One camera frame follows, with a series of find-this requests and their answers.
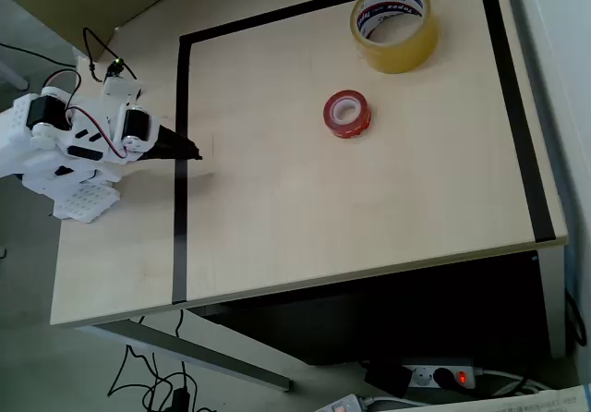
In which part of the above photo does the red tape roll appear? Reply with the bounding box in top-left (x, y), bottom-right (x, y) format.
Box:
top-left (322, 90), bottom-right (373, 140)

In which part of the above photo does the large yellow tape roll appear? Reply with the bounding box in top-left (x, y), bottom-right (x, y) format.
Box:
top-left (349, 0), bottom-right (440, 75)

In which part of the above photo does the white module with green LED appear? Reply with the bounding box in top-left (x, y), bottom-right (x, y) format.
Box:
top-left (101, 57), bottom-right (145, 103)

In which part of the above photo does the grey furniture leg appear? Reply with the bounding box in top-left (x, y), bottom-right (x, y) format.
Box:
top-left (0, 57), bottom-right (30, 92)

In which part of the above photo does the grey slanted table leg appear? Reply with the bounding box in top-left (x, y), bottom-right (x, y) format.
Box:
top-left (76, 318), bottom-right (293, 393)

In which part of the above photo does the black power adapter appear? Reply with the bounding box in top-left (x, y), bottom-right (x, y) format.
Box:
top-left (363, 359), bottom-right (413, 398)

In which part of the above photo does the black round plug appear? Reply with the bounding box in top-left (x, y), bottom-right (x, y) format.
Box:
top-left (432, 367), bottom-right (457, 389)

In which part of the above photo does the grey upright table leg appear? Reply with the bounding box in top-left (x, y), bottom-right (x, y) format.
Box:
top-left (537, 244), bottom-right (568, 358)

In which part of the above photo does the printed paper sheet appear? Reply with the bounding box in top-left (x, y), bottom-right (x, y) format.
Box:
top-left (405, 382), bottom-right (591, 412)

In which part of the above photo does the white perforated base plate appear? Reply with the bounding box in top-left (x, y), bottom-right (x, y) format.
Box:
top-left (52, 181), bottom-right (122, 224)

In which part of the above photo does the thin black cable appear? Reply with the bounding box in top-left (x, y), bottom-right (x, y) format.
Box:
top-left (81, 26), bottom-right (139, 83)

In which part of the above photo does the black floor cable tangle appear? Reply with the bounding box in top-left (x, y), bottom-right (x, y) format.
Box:
top-left (106, 309), bottom-right (204, 412)

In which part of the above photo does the grey power strip red switch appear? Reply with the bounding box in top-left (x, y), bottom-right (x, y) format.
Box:
top-left (315, 393), bottom-right (371, 412)

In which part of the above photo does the white power strip red switch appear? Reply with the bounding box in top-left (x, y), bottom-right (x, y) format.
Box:
top-left (400, 359), bottom-right (484, 391)

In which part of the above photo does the white power cable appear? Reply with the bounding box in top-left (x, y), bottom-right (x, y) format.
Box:
top-left (474, 367), bottom-right (558, 397)

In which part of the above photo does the black cable loop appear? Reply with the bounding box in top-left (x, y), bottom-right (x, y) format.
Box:
top-left (564, 288), bottom-right (588, 345)

